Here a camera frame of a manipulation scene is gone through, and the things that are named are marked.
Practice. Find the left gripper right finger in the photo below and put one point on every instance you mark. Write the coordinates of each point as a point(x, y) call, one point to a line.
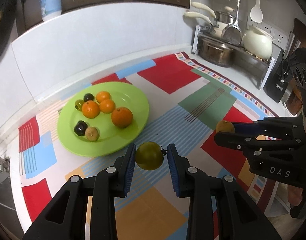
point(219, 207)

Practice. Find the dark plum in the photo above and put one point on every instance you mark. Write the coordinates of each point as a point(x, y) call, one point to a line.
point(80, 128)
point(88, 97)

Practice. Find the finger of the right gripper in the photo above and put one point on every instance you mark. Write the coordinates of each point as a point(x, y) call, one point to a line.
point(285, 144)
point(281, 127)

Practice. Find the small yellow green fruit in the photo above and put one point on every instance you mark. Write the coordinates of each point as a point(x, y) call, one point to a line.
point(78, 104)

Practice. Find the small orange tangerine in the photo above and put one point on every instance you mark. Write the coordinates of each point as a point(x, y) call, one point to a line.
point(102, 96)

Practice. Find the green plate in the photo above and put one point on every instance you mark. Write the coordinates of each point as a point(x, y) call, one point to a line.
point(111, 137)

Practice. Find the dish rack shelf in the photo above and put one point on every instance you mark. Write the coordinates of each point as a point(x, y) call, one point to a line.
point(255, 68)

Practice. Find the steel cooking pot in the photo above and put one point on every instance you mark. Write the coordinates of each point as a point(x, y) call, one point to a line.
point(216, 52)

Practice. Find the black frying pan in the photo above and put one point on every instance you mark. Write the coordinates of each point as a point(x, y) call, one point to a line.
point(7, 17)

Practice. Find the green yellow round fruit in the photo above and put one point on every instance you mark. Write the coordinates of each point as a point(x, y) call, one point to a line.
point(150, 156)

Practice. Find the chrome kitchen faucet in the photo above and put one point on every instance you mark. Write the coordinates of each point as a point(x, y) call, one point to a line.
point(4, 164)

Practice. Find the right hand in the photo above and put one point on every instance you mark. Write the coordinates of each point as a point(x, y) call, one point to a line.
point(294, 195)

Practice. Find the cream pan handle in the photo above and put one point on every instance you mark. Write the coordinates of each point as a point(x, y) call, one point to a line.
point(192, 14)
point(204, 7)

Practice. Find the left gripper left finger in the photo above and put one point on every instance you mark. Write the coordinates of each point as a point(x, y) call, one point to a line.
point(64, 217)

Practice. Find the brownish small fruit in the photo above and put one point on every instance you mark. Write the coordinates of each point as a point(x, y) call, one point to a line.
point(92, 134)

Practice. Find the black knife block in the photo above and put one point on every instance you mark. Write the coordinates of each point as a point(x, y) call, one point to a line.
point(278, 79)

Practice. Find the large orange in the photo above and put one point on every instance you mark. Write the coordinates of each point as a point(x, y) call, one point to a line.
point(121, 117)

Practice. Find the steel skimmer ladle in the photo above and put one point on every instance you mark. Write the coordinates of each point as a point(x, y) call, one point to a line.
point(232, 33)

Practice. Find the white rice paddle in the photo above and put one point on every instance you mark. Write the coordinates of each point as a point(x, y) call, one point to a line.
point(256, 13)

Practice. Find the white round kettle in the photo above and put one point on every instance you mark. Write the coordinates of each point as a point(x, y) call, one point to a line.
point(258, 42)

